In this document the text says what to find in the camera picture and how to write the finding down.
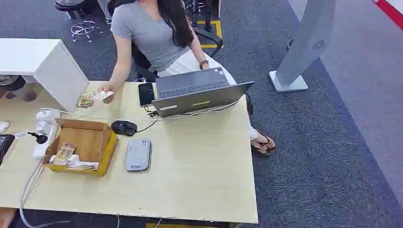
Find person's right hand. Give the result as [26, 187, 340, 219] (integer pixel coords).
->
[97, 83, 116, 105]

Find card with printed face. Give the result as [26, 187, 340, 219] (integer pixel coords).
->
[94, 90, 115, 101]

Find stack of cards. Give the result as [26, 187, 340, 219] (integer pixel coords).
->
[52, 142, 77, 166]
[76, 92, 95, 108]

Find black phone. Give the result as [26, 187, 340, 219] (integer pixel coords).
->
[138, 82, 156, 107]

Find black computer mouse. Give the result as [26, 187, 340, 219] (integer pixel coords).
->
[110, 120, 138, 137]

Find black office chair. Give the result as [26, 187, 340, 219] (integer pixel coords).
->
[131, 28, 224, 83]

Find wooden card box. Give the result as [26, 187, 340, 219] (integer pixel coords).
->
[42, 118, 120, 177]

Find chrome chair base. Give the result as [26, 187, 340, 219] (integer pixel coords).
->
[70, 20, 104, 43]

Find person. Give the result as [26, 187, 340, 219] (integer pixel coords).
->
[97, 0, 277, 156]

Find white power strip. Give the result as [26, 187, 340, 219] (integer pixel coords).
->
[32, 109, 61, 160]

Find white cabinet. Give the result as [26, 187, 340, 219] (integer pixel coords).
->
[0, 38, 90, 113]

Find grey flat device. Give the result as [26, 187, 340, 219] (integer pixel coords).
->
[125, 139, 153, 172]

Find white paper sheet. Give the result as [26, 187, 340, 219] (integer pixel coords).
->
[49, 153, 100, 171]

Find black plug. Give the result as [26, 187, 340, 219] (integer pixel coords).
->
[27, 132, 49, 145]

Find dark shoes of bystander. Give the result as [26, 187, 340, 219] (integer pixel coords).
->
[0, 75, 38, 103]

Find black stool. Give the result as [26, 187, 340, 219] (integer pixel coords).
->
[55, 0, 96, 20]

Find grey laptop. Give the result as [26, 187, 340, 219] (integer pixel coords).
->
[151, 67, 255, 118]

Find black flat device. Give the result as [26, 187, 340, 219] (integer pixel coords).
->
[0, 134, 16, 166]

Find black equipment stand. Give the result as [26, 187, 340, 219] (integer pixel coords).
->
[185, 0, 221, 33]

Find brown sandal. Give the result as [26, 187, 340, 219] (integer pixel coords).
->
[250, 129, 278, 157]

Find white floor stand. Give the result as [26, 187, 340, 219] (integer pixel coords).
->
[269, 0, 336, 94]

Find red floor strip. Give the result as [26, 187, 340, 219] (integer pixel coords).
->
[373, 0, 403, 31]

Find black mouse cable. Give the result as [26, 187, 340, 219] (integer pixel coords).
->
[136, 105, 161, 133]

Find yellow floor tape frame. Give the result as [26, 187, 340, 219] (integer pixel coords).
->
[196, 20, 224, 50]

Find thick white cable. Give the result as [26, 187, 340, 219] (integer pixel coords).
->
[19, 160, 73, 228]

